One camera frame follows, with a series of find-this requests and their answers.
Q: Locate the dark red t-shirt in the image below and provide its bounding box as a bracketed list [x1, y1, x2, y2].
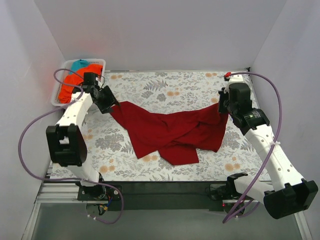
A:
[111, 101, 229, 166]

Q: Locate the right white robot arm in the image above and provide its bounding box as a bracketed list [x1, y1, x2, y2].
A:
[218, 72, 319, 223]

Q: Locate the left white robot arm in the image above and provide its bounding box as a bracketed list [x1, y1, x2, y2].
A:
[46, 72, 119, 200]

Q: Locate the orange t-shirt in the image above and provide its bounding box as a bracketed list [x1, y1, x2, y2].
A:
[58, 62, 103, 104]

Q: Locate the teal t-shirt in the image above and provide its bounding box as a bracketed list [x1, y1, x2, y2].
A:
[69, 59, 90, 75]

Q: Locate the white plastic laundry basket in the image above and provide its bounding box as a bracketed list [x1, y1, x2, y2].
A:
[51, 58, 106, 107]

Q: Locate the floral patterned table mat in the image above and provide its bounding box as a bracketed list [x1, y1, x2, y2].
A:
[51, 72, 261, 182]

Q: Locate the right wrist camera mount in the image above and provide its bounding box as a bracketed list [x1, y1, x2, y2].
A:
[223, 72, 244, 87]

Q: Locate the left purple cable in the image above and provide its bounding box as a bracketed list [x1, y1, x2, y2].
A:
[17, 68, 125, 224]

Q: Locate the purple cable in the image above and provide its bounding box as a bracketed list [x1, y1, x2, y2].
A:
[221, 71, 283, 224]
[17, 68, 125, 224]

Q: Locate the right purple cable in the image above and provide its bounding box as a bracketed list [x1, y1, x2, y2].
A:
[221, 71, 283, 224]

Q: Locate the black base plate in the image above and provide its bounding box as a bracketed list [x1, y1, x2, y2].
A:
[76, 181, 258, 212]

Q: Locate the aluminium frame rail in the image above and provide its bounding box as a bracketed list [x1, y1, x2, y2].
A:
[36, 182, 80, 204]

